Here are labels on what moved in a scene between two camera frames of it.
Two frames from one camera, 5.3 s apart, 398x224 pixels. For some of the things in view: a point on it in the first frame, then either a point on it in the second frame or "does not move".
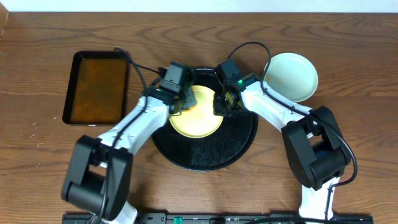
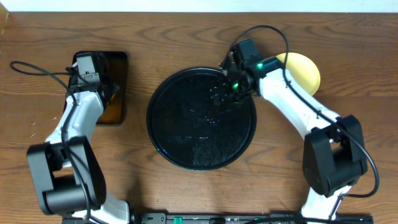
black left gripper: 184,89 → 109,86
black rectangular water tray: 97,92 does not move
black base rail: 221,218 does not move
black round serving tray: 231,143 does not move
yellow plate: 201,120 → 302,70
